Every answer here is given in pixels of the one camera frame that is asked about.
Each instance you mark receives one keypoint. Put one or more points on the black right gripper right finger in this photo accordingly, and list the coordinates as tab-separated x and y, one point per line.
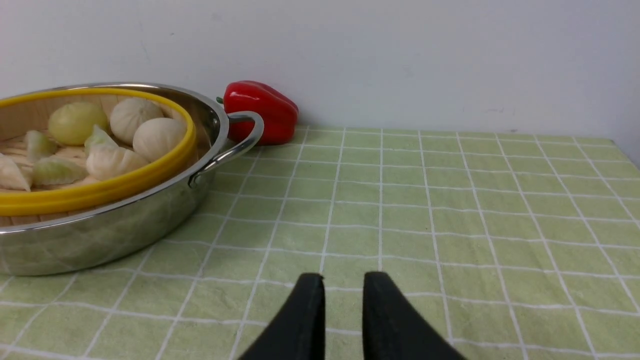
392	329

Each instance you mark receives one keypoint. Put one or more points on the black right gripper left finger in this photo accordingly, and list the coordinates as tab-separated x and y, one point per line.
298	330

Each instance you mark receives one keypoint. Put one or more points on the yellow rimmed bamboo steamer basket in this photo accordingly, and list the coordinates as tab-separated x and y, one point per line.
69	151

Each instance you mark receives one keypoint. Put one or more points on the stainless steel pot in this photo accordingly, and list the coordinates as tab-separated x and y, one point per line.
142	210

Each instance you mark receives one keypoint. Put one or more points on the green checkered tablecloth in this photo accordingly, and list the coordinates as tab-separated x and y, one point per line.
514	247

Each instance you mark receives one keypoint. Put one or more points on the red bell pepper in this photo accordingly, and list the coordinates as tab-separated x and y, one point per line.
279	113

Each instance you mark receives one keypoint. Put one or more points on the white round bun front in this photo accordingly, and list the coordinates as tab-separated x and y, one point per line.
157	137

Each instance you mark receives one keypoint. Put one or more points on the white round bun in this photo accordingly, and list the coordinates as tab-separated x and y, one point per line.
129	114
157	137

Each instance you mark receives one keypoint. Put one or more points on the white dumpling centre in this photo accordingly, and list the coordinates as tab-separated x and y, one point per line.
105	162

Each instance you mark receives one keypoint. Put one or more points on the white dumpling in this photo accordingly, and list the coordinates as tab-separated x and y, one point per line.
13	176
105	162

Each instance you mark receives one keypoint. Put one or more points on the green dumpling centre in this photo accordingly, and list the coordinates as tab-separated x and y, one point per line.
98	137

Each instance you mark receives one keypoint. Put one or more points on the white round bun rear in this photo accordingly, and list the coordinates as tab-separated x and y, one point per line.
129	114

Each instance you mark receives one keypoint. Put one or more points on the green dumpling front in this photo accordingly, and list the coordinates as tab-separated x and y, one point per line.
49	171

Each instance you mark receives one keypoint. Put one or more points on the yellow-green round bun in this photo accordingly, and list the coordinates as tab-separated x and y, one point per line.
72	124

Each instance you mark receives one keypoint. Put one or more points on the small green dumpling left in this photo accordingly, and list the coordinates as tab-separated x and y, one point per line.
39	146

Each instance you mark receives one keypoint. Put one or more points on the white dumpling front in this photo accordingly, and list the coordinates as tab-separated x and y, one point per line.
13	176

